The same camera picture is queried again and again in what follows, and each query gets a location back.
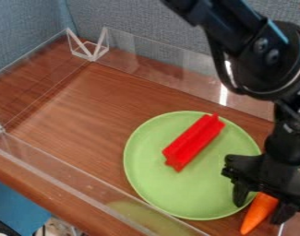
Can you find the red plastic block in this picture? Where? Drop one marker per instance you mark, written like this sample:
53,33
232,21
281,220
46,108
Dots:
183,150

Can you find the clear acrylic corner bracket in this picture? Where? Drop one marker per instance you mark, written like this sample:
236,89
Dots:
87,49

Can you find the clear acrylic enclosure wall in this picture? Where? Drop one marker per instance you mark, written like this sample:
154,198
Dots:
69,112

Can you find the orange toy carrot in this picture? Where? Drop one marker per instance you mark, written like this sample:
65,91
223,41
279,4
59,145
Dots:
262,208

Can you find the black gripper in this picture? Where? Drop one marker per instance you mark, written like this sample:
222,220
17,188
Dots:
262,174

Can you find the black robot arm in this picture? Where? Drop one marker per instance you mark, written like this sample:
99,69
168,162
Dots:
257,57

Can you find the green plate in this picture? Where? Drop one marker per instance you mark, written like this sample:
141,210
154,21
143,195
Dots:
196,193

